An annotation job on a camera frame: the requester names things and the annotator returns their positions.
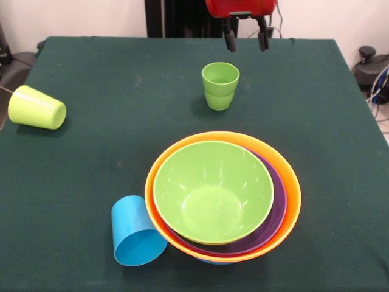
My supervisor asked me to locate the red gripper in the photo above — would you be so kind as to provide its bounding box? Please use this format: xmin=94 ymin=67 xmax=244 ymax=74
xmin=205 ymin=0 xmax=278 ymax=54

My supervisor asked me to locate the green cup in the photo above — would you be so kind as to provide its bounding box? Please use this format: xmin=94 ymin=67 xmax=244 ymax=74
xmin=201 ymin=62 xmax=241 ymax=97
xmin=205 ymin=90 xmax=235 ymax=111

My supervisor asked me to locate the green bowl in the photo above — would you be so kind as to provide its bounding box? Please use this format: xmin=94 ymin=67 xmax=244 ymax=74
xmin=152 ymin=141 xmax=275 ymax=246

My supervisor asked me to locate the orange bowl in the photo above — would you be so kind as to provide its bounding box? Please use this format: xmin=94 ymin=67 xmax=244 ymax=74
xmin=144 ymin=131 xmax=302 ymax=263

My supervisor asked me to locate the blue cup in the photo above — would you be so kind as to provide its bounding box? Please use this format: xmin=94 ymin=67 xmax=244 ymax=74
xmin=111 ymin=195 xmax=168 ymax=268

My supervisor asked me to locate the blue bowl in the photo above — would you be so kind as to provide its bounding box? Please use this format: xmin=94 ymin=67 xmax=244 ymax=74
xmin=197 ymin=257 xmax=238 ymax=265

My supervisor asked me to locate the yellow-green cup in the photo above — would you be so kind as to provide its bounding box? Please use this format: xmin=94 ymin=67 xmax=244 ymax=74
xmin=7 ymin=85 xmax=67 ymax=131

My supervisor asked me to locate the black equipment box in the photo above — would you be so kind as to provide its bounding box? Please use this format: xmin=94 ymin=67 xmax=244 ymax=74
xmin=0 ymin=23 xmax=13 ymax=65

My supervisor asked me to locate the dark green table cloth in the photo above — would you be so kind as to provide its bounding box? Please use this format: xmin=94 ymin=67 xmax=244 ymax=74
xmin=0 ymin=36 xmax=389 ymax=292

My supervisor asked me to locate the black hanging cable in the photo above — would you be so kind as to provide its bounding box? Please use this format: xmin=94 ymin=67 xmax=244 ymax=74
xmin=269 ymin=0 xmax=286 ymax=39

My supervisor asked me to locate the grey pedestal foot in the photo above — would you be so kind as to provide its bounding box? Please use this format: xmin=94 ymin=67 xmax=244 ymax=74
xmin=352 ymin=45 xmax=389 ymax=92
xmin=0 ymin=41 xmax=45 ymax=92

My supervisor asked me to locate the tangle of cables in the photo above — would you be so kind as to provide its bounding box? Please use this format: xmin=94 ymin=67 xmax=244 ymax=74
xmin=366 ymin=66 xmax=389 ymax=122

